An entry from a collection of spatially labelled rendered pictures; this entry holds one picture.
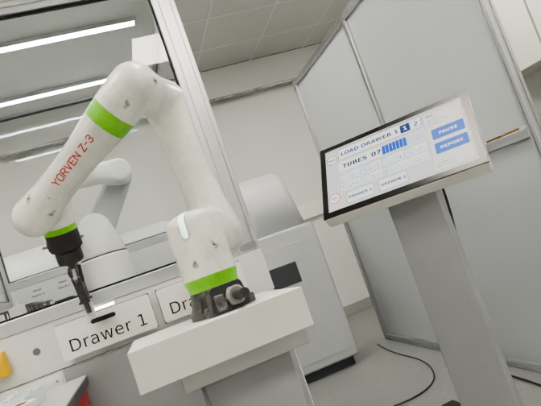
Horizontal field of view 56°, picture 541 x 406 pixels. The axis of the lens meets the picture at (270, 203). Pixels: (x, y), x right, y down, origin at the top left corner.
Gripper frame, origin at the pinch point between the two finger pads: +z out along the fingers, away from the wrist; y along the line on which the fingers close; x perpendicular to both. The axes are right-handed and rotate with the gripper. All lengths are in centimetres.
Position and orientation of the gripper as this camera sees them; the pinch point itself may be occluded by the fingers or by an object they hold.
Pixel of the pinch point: (89, 311)
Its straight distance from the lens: 168.0
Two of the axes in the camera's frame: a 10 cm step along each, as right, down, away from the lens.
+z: 2.3, 9.4, 2.6
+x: 9.1, -3.0, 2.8
